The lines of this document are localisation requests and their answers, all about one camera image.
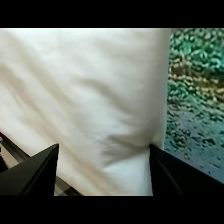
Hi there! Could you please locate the white shirt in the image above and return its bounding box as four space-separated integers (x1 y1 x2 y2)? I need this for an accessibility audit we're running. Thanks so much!
0 28 172 197

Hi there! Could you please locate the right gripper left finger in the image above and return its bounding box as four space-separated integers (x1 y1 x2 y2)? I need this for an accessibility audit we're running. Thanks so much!
0 143 60 197

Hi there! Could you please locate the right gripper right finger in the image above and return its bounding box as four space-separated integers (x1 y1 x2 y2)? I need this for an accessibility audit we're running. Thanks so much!
149 143 224 197

